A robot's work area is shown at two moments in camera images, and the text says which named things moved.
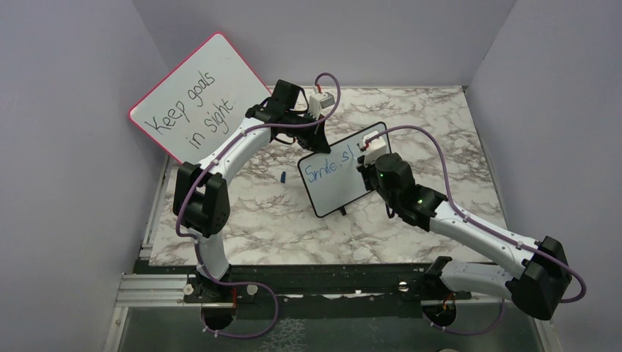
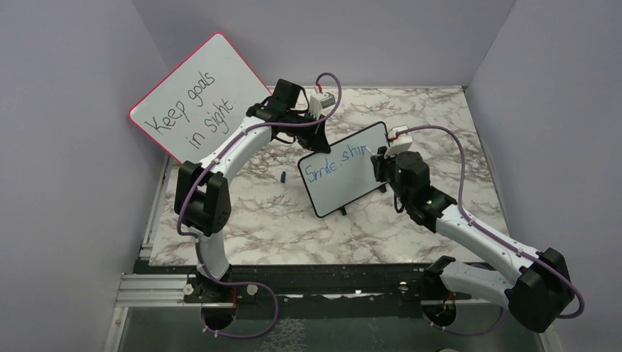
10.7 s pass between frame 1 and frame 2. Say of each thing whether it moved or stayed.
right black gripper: moved
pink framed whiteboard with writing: stayed
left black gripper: stayed
